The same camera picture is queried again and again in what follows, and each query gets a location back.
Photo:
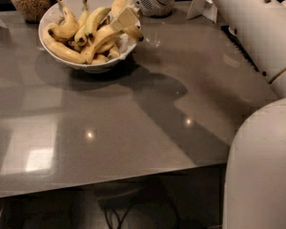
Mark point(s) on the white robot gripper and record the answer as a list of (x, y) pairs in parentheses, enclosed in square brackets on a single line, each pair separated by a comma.
[(150, 0)]

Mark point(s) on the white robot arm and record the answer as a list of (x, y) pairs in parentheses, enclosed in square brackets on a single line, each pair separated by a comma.
[(255, 178)]

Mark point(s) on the greenish yellow banana centre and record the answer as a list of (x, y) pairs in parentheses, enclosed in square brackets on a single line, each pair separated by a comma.
[(94, 19)]

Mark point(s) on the short banana bowl bottom right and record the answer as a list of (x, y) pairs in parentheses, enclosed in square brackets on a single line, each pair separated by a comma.
[(113, 52)]

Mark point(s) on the small banana behind centre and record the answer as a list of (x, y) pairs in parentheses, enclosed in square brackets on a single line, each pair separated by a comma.
[(80, 37)]

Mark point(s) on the long yellow banana middle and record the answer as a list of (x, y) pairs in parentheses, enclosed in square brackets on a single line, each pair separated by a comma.
[(102, 36)]

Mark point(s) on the curved banana upper left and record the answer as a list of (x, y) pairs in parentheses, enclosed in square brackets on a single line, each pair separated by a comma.
[(70, 26)]

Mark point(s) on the long banana bowl front left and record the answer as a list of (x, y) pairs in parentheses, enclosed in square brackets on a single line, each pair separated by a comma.
[(58, 48)]

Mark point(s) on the white folded card sign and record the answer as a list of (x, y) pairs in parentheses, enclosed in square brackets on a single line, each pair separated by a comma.
[(206, 8)]

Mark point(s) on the glass cereal jar far left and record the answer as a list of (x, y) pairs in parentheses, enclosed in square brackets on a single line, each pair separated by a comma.
[(31, 10)]

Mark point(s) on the black rubber mat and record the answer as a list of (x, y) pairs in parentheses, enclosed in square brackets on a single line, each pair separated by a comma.
[(236, 42)]

